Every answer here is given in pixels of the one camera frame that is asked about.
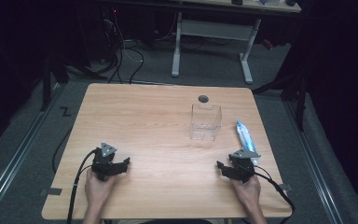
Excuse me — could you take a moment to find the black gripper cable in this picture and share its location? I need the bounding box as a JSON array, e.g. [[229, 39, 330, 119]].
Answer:
[[66, 148, 100, 224], [253, 164, 296, 224]]

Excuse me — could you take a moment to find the metal floor rail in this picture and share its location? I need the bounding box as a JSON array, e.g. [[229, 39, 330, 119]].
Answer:
[[0, 83, 67, 220], [282, 100, 347, 224]]

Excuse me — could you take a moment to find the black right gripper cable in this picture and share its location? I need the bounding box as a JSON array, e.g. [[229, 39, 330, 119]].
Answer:
[[253, 164, 296, 224]]

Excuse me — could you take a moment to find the black metal stand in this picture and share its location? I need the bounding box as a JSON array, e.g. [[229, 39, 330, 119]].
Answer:
[[251, 60, 310, 133], [39, 50, 71, 113]]

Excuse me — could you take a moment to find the blue white toothpaste tube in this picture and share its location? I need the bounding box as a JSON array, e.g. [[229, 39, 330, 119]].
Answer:
[[235, 119, 259, 166]]

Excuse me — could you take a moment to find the bundle of black floor cables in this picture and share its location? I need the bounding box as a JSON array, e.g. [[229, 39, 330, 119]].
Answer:
[[102, 8, 145, 85]]

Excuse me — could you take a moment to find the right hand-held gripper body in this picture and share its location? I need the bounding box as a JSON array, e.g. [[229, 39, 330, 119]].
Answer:
[[227, 147, 262, 184]]

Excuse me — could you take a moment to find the person's left hand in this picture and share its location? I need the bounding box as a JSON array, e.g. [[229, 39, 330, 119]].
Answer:
[[84, 169, 119, 209]]

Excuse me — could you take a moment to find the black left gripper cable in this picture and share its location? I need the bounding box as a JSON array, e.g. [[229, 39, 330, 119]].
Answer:
[[66, 148, 100, 224]]

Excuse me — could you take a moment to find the black floor cable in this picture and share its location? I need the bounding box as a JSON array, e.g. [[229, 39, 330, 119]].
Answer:
[[51, 125, 75, 175]]

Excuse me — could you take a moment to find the clear plastic container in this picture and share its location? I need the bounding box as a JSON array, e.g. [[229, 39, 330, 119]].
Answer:
[[189, 103, 224, 142]]

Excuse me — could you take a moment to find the red object under desk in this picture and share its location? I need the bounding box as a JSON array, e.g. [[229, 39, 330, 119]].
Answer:
[[261, 38, 275, 50]]

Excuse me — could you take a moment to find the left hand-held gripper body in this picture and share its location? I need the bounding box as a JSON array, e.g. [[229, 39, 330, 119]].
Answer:
[[90, 142, 118, 182]]

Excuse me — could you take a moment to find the person's right hand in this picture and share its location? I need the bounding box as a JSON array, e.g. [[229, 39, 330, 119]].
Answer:
[[229, 174, 262, 210]]

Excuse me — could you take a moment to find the white frame desk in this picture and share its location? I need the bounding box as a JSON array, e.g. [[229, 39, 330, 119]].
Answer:
[[171, 0, 302, 86]]

